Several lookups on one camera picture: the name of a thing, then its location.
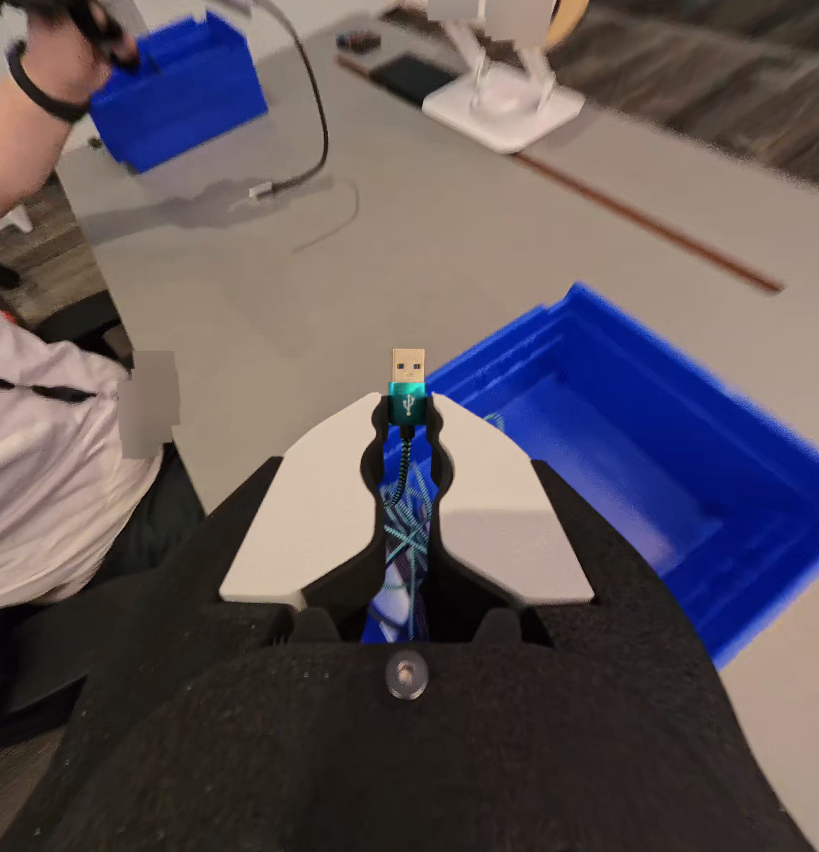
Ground person's left hand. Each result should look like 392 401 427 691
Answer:
24 0 141 107

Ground person's pale shirt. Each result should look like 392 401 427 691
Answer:
0 296 174 610

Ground dark cloth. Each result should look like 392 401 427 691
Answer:
0 442 207 749

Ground blue bin with black divider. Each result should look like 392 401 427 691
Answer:
359 283 819 670

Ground person's left forearm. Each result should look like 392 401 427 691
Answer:
0 76 84 225

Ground blue plastic bin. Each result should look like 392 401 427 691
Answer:
89 12 269 175

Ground black wristband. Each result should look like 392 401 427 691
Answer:
5 39 91 125

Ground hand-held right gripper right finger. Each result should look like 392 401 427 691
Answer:
427 393 595 641

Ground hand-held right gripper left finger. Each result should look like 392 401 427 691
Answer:
218 393 390 641

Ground wide grey usb hub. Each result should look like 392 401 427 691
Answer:
248 0 332 202

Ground teal braided usb cable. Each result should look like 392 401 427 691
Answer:
363 347 507 645

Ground wooden document stand white base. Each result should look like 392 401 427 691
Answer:
421 0 591 156

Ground black chair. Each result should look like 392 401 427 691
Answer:
35 289 134 370

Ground black phone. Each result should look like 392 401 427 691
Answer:
371 55 460 107

